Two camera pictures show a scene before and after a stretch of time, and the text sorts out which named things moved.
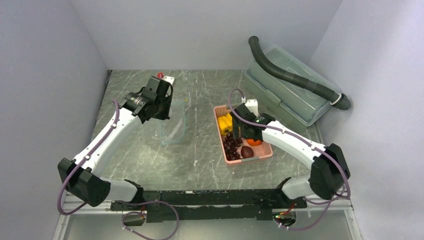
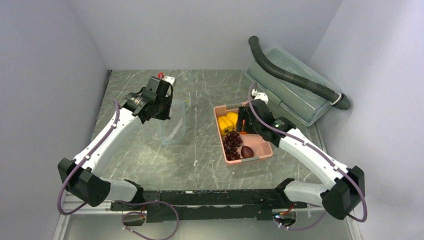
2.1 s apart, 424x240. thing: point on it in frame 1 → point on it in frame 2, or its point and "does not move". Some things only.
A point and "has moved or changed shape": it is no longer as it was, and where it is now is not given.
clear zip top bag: x=173 y=129 does not move
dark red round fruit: x=246 y=152 does not move
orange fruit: x=250 y=142 has moved or changed shape
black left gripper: x=165 y=115 does not move
